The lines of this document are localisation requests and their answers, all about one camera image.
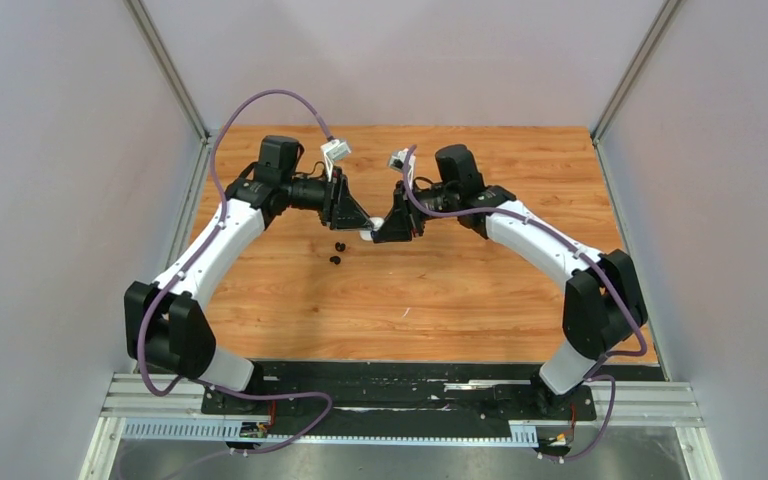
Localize white earbud charging case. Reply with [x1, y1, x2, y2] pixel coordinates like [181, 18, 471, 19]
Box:
[359, 216, 384, 242]

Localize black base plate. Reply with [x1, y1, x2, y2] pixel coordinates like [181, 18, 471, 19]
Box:
[196, 361, 622, 436]

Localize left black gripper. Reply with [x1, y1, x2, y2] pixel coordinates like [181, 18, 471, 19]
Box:
[282, 166, 374, 232]

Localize slotted cable duct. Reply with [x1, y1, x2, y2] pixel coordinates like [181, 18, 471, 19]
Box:
[120, 418, 539, 448]

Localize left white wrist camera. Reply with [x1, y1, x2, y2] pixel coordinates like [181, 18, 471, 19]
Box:
[320, 138, 351, 178]

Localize right aluminium frame post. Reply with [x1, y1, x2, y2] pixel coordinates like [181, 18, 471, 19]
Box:
[590, 0, 685, 146]

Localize left aluminium frame post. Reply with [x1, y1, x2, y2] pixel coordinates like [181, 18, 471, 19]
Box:
[124, 0, 211, 155]

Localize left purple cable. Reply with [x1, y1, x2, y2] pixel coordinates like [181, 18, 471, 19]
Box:
[136, 89, 336, 456]

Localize aluminium frame post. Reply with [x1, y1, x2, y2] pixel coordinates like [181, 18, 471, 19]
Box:
[590, 0, 685, 146]
[124, 0, 211, 155]

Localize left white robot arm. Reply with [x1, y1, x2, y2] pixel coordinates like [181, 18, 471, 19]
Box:
[124, 135, 374, 413]

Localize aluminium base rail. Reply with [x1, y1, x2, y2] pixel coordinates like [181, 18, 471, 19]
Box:
[96, 374, 722, 479]

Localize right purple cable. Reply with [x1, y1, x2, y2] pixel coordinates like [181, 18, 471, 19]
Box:
[399, 144, 649, 464]

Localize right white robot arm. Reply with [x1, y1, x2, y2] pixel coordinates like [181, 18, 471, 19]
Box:
[369, 144, 649, 418]

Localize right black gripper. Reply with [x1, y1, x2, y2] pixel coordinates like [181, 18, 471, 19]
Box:
[376, 179, 460, 241]

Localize purple cable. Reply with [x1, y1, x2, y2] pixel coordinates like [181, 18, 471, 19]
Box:
[136, 89, 336, 456]
[399, 144, 649, 464]

